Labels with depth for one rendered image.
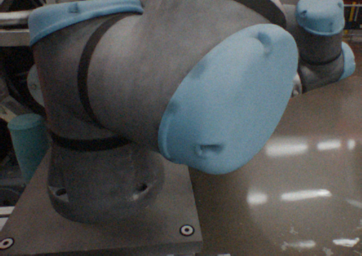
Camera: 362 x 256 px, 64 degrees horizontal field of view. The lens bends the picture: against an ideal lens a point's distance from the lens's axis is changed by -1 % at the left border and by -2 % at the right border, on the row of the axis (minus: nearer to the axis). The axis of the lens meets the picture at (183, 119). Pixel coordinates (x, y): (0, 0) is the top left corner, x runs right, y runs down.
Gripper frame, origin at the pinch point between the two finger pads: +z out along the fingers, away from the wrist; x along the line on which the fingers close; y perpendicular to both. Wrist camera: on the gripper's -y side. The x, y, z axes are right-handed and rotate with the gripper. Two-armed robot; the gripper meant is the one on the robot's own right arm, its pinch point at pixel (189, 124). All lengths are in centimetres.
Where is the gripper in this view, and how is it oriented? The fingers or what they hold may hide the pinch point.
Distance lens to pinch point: 65.3
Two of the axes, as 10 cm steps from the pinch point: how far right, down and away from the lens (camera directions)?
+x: 1.8, 7.6, -6.3
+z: -9.2, 3.5, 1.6
